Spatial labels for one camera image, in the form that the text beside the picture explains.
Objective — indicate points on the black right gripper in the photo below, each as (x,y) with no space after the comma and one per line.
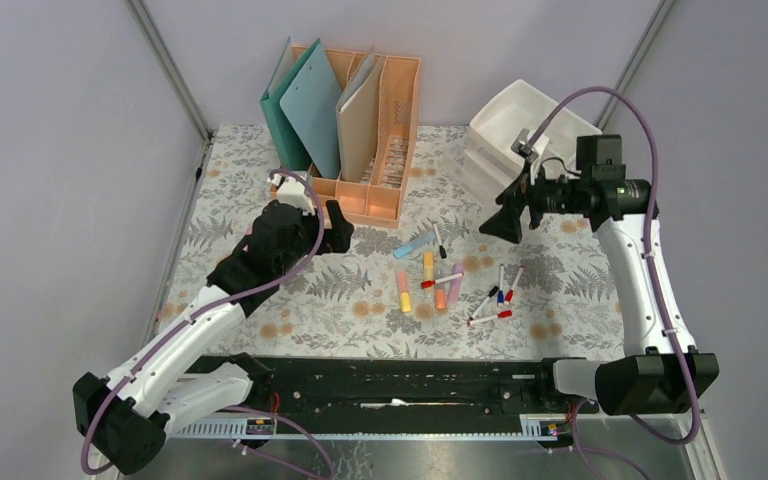
(506,223)

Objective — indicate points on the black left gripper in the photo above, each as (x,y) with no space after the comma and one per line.
(336,239)

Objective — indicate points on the white plastic drawer unit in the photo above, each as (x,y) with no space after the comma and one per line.
(489,163)

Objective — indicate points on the green folder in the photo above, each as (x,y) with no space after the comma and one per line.
(281,119)

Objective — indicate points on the tan kraft folder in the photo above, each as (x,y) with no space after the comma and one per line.
(357,114)

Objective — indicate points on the light blue folder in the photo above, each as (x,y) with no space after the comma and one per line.
(308,103)

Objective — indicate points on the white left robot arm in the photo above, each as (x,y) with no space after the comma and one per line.
(126,416)

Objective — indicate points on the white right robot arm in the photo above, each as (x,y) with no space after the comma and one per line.
(662,371)

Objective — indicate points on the orange plastic file organizer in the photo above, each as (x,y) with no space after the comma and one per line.
(377,199)

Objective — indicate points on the blue cap marker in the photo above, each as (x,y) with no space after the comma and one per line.
(500,295)

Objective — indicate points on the black cap whiteboard marker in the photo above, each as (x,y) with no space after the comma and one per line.
(441,248)

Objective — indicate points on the black cap marker right group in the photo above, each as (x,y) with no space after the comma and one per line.
(478,309)

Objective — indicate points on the red cap marker upper right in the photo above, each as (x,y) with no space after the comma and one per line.
(514,284)

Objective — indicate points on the red cap marker on highlighters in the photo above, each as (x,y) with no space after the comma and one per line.
(426,284)

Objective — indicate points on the red cap marker lowest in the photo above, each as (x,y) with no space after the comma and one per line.
(497,316)

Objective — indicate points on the floral table cloth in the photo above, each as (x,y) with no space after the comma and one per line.
(348,305)

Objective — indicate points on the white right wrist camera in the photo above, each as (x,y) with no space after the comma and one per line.
(528,147)

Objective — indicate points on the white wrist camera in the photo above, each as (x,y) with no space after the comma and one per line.
(296,193)
(528,147)

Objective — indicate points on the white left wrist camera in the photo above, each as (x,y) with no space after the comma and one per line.
(296,193)

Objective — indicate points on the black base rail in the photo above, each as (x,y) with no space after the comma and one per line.
(391,397)

